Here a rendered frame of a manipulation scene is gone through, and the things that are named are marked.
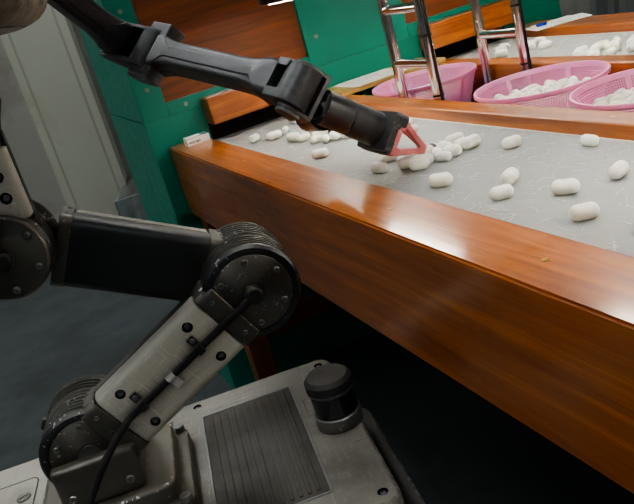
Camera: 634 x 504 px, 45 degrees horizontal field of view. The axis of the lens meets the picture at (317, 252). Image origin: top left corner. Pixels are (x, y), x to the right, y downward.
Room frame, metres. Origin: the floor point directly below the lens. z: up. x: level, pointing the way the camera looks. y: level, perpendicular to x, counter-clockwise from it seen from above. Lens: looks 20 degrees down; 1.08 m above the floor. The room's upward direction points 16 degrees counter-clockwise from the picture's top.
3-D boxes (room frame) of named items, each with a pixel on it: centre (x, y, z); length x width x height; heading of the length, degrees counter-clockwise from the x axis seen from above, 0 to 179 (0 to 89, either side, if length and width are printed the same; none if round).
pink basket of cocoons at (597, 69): (1.51, -0.52, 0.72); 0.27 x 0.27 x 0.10
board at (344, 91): (2.13, -0.31, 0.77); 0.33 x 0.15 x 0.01; 109
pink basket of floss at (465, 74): (1.92, -0.38, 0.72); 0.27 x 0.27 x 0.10
